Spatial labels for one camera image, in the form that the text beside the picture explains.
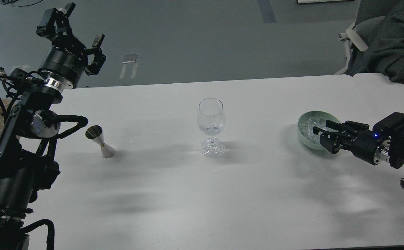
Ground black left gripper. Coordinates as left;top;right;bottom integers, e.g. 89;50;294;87
36;2;107;90

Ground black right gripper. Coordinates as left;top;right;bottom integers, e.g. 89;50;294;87
313;120;386;166

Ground clear ice cubes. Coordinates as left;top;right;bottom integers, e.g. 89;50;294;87
300;116;330;144

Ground steel cocktail jigger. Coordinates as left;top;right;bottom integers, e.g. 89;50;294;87
85;125;116;159

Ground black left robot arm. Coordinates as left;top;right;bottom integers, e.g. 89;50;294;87
0;2;106;250

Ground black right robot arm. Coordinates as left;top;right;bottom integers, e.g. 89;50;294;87
313;112;404;190

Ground clear wine glass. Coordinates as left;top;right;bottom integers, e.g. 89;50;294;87
197;98;226;158

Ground green bowl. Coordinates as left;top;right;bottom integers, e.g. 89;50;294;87
297;111;340;151

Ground silver floor plate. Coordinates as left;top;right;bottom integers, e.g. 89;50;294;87
122;54;137;64

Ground person in grey sweater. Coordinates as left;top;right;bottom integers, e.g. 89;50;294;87
346;0;404;84

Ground white office chair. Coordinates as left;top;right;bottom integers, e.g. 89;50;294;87
335;0;399;75

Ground black floor cable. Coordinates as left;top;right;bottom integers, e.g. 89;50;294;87
0;0;42;14

